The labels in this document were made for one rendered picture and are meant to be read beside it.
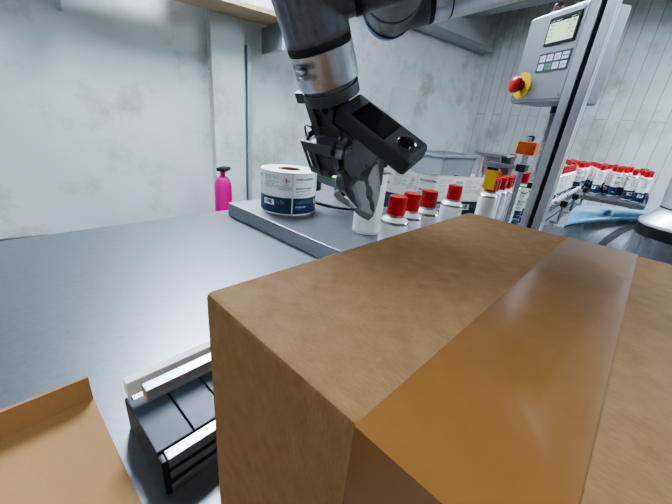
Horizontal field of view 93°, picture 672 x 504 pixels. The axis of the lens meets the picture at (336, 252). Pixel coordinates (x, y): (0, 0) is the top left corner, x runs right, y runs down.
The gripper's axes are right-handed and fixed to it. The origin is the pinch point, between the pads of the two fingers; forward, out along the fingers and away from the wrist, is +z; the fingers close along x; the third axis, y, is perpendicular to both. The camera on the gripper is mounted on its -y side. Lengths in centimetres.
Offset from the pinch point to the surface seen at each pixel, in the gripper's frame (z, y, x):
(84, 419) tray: 0.3, 9.6, 46.0
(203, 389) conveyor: 1.6, 0.4, 34.3
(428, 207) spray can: 10.5, -0.3, -15.9
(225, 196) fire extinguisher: 116, 255, -65
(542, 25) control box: -6, -1, -67
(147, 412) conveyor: -1.4, 1.3, 39.5
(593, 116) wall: 215, 41, -472
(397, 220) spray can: 5.2, -0.8, -5.0
